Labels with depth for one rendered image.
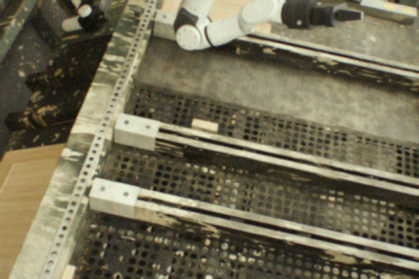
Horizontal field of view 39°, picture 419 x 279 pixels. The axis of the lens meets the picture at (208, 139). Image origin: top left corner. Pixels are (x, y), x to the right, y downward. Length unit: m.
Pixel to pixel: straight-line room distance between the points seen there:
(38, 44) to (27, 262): 1.63
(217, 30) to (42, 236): 0.77
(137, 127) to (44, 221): 0.39
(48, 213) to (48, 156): 0.59
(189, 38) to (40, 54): 1.36
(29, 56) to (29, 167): 0.86
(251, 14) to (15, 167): 1.07
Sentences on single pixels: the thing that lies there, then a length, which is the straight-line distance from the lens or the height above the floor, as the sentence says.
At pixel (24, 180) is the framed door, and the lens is 2.19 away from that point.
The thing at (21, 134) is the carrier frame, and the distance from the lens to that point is 2.44.
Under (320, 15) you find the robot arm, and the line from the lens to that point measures 1.64.
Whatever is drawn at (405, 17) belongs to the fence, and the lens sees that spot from 2.45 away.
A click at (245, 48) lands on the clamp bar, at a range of 2.09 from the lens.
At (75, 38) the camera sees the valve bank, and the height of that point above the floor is 0.64.
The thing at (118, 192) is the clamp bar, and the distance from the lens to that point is 1.63.
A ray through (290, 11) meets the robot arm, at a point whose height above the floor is 1.46.
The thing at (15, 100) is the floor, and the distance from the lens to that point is 2.82.
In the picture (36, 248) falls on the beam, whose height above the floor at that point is 0.84.
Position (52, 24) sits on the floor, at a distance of 3.14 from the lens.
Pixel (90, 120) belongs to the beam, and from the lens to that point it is 1.81.
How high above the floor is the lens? 1.90
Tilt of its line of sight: 25 degrees down
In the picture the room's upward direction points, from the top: 82 degrees clockwise
